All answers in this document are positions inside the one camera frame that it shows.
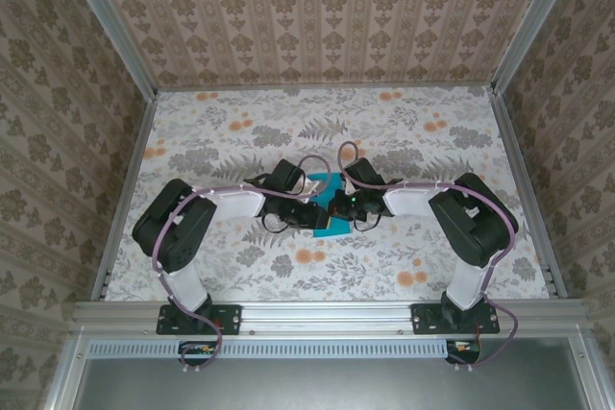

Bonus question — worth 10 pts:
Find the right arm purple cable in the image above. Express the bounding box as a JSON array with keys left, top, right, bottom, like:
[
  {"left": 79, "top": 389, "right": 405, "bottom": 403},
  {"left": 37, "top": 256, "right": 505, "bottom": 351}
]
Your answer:
[{"left": 337, "top": 140, "right": 520, "bottom": 373}]

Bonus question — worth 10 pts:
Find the aluminium frame post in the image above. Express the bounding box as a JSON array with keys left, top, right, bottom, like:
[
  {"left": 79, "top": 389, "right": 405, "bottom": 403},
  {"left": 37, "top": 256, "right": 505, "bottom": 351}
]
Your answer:
[
  {"left": 55, "top": 0, "right": 160, "bottom": 97},
  {"left": 489, "top": 0, "right": 585, "bottom": 94}
]

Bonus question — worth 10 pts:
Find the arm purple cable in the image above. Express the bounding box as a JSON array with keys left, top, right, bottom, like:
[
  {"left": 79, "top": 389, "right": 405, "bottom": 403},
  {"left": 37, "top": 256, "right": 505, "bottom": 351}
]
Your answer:
[
  {"left": 151, "top": 155, "right": 331, "bottom": 375},
  {"left": 337, "top": 140, "right": 520, "bottom": 373}
]

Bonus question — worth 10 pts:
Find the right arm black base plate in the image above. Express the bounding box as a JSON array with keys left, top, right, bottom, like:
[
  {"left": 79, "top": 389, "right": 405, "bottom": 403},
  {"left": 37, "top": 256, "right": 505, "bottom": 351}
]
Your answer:
[{"left": 411, "top": 302, "right": 501, "bottom": 336}]

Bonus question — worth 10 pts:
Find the black controller board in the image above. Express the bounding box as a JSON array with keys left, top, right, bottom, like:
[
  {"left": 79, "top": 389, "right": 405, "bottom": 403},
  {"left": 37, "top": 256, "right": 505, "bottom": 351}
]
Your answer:
[
  {"left": 177, "top": 340, "right": 223, "bottom": 367},
  {"left": 444, "top": 338, "right": 481, "bottom": 366}
]

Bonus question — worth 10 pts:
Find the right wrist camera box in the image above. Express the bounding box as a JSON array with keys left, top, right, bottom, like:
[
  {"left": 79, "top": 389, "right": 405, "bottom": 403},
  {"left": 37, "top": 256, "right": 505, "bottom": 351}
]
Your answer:
[{"left": 341, "top": 159, "right": 381, "bottom": 190}]

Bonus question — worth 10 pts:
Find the floral patterned table covering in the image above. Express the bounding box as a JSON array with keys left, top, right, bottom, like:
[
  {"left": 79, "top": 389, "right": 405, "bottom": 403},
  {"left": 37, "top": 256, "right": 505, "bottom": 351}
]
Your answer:
[{"left": 103, "top": 87, "right": 554, "bottom": 303}]

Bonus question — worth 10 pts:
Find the aluminium mounting rail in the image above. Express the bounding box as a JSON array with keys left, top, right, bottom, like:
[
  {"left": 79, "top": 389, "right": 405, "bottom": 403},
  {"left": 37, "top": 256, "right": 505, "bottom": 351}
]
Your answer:
[{"left": 71, "top": 299, "right": 587, "bottom": 337}]

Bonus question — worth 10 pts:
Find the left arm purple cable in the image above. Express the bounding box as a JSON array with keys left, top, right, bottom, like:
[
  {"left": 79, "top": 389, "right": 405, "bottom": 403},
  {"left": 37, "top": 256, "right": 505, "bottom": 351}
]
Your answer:
[{"left": 151, "top": 155, "right": 331, "bottom": 375}]

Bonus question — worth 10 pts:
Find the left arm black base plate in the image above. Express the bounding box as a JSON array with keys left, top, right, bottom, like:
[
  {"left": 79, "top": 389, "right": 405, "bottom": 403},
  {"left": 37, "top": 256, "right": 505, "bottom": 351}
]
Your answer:
[{"left": 156, "top": 302, "right": 242, "bottom": 337}]

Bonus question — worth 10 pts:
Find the blue paper sheet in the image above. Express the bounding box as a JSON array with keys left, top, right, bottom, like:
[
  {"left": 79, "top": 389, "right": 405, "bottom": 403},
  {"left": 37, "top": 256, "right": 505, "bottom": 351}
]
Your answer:
[{"left": 307, "top": 172, "right": 353, "bottom": 240}]

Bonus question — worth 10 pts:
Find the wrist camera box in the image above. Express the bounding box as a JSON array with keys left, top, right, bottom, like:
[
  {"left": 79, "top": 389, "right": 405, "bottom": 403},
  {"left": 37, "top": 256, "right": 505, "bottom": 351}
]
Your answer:
[
  {"left": 341, "top": 159, "right": 381, "bottom": 190},
  {"left": 267, "top": 158, "right": 322, "bottom": 204}
]

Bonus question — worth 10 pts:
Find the grey metal panel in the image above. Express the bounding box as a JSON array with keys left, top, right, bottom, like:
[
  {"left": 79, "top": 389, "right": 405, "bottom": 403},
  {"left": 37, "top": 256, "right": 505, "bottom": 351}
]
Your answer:
[{"left": 71, "top": 356, "right": 592, "bottom": 410}]

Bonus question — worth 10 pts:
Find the thin aluminium edge rail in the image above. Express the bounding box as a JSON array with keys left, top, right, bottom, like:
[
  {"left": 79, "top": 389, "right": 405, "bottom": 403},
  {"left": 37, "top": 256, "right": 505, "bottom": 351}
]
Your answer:
[{"left": 156, "top": 83, "right": 496, "bottom": 93}]

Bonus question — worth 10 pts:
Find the aluminium side rail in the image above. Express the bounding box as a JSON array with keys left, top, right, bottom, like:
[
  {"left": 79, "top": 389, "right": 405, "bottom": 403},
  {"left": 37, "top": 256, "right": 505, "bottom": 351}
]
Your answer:
[
  {"left": 90, "top": 92, "right": 160, "bottom": 301},
  {"left": 489, "top": 87, "right": 568, "bottom": 299}
]

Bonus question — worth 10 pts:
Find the grey slotted cable duct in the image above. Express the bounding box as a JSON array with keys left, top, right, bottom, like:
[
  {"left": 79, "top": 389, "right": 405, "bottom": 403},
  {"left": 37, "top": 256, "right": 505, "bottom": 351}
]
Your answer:
[{"left": 88, "top": 338, "right": 496, "bottom": 358}]

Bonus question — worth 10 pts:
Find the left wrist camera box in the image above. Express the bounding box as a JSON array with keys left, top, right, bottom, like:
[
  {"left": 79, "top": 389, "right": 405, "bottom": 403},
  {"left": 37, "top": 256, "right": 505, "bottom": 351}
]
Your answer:
[{"left": 267, "top": 158, "right": 322, "bottom": 204}]

